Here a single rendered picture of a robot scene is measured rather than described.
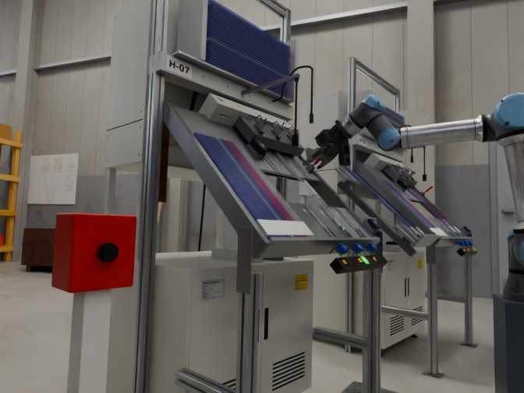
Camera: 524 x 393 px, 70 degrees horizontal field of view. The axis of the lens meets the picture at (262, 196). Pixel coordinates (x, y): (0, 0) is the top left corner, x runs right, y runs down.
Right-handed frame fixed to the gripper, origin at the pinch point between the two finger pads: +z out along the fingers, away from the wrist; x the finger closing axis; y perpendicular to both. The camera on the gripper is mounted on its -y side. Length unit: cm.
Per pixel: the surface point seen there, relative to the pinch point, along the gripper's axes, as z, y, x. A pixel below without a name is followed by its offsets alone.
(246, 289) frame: 9, -43, 53
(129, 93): 31, 56, 49
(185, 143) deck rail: 13, 12, 49
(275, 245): 1, -35, 44
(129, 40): 20, 77, 49
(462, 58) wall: -80, 183, -384
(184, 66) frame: 4, 45, 43
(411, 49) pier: -46, 218, -339
